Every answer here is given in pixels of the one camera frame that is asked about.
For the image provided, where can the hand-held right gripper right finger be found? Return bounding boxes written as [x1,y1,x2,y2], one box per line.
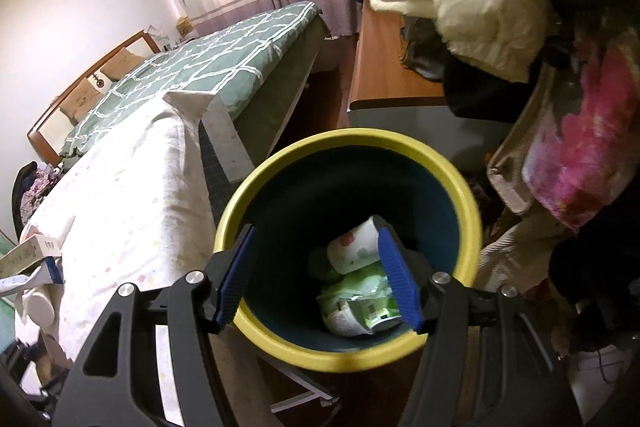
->
[372,214,583,427]

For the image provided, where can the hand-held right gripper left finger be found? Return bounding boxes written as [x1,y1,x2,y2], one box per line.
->
[50,223,258,427]

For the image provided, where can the green tissue pack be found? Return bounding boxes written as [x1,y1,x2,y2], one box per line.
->
[317,264,401,323]

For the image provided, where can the dotted paper cup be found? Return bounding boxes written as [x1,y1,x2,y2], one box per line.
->
[326,216,386,276]

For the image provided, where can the yellow-rimmed dark trash bin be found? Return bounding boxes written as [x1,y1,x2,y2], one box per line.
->
[212,127,483,373]

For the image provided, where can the white green printed box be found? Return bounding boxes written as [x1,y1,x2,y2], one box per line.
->
[0,234,63,280]

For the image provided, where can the beige ribbed garment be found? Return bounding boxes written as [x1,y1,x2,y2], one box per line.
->
[475,207,576,288]

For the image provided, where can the blue white packet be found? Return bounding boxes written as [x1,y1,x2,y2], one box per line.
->
[40,256,65,287]

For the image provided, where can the wooden bed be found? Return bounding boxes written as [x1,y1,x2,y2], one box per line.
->
[27,2,346,168]

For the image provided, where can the black garment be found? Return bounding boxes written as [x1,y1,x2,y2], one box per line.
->
[442,52,541,122]

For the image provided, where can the wooden desk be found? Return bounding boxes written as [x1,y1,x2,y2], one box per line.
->
[347,0,506,168]

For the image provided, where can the pile of floral clothes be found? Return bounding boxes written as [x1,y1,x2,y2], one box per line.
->
[17,164,63,218]

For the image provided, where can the green checked duvet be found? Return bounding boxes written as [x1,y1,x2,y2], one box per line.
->
[59,2,321,158]

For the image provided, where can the white tube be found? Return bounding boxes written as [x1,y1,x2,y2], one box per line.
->
[0,274,46,295]

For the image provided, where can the pink floral garment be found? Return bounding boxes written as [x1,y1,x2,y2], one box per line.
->
[487,22,640,233]

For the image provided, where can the dark fur-trimmed garment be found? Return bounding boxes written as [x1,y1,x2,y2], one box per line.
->
[400,17,446,82]

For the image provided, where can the brown pillow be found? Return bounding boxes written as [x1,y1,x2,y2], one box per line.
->
[100,48,146,80]
[60,86,103,122]

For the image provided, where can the glass wardrobe sliding door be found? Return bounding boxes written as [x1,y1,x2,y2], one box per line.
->
[0,229,26,358]

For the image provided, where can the white table frame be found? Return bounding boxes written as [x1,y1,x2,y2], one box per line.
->
[270,354,333,414]

